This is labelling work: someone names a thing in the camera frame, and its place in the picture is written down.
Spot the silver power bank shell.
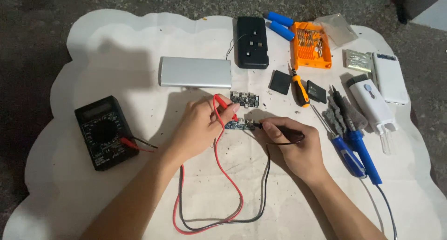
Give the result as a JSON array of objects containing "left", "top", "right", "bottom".
[{"left": 159, "top": 56, "right": 233, "bottom": 89}]

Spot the black power bank shell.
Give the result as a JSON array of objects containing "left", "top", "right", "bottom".
[{"left": 236, "top": 16, "right": 270, "bottom": 70}]

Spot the white scalloped work mat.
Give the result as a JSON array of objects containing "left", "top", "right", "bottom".
[{"left": 2, "top": 9, "right": 447, "bottom": 240}]

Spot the black square plastic cover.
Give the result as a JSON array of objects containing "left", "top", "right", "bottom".
[{"left": 268, "top": 70, "right": 293, "bottom": 96}]

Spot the black multimeter probe lead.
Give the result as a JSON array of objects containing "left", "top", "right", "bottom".
[{"left": 133, "top": 122, "right": 305, "bottom": 232}]

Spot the white power bank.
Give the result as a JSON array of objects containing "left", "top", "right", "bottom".
[{"left": 371, "top": 52, "right": 409, "bottom": 105}]

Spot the blue battery cell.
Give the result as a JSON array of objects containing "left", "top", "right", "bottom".
[
  {"left": 268, "top": 20, "right": 295, "bottom": 42},
  {"left": 263, "top": 11, "right": 295, "bottom": 28}
]

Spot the silver foil packet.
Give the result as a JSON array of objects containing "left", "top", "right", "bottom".
[{"left": 343, "top": 49, "right": 373, "bottom": 73}]

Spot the blue soldering iron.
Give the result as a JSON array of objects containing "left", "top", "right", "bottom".
[{"left": 331, "top": 85, "right": 399, "bottom": 240}]

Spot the orange and black screwdriver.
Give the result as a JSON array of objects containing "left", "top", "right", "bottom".
[{"left": 288, "top": 64, "right": 311, "bottom": 108}]

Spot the dark furniture piece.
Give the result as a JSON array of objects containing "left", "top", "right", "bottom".
[{"left": 386, "top": 0, "right": 447, "bottom": 25}]

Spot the circuit board with white connectors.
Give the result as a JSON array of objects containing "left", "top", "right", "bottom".
[{"left": 230, "top": 91, "right": 260, "bottom": 108}]

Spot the orange screwdriver bit case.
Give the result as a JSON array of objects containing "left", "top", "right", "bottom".
[{"left": 291, "top": 22, "right": 332, "bottom": 70}]

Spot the clear plastic lid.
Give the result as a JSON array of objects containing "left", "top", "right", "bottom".
[{"left": 313, "top": 13, "right": 358, "bottom": 47}]

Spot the black rectangular plastic cover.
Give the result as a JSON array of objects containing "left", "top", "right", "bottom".
[{"left": 306, "top": 80, "right": 328, "bottom": 104}]

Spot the blue circuit board with ports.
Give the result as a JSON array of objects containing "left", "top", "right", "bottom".
[{"left": 224, "top": 118, "right": 255, "bottom": 130}]

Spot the white cleaning brush tool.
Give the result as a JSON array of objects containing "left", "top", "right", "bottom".
[{"left": 346, "top": 74, "right": 399, "bottom": 155}]

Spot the person's right hand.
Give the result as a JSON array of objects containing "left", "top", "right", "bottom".
[{"left": 257, "top": 117, "right": 330, "bottom": 185}]

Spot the red multimeter probe lead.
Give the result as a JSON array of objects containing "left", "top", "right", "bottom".
[{"left": 120, "top": 94, "right": 244, "bottom": 235}]

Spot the black digital multimeter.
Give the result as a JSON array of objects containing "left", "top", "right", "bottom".
[{"left": 74, "top": 95, "right": 140, "bottom": 171}]

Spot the grey fluffy cleaning cloth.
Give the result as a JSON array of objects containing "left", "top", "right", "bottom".
[{"left": 322, "top": 95, "right": 369, "bottom": 137}]

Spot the person's left hand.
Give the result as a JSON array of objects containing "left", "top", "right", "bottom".
[{"left": 167, "top": 94, "right": 241, "bottom": 166}]

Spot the blue handled screwdriver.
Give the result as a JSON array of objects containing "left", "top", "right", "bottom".
[{"left": 310, "top": 104, "right": 368, "bottom": 179}]

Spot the thin black wire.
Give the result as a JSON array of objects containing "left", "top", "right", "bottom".
[{"left": 225, "top": 33, "right": 253, "bottom": 60}]

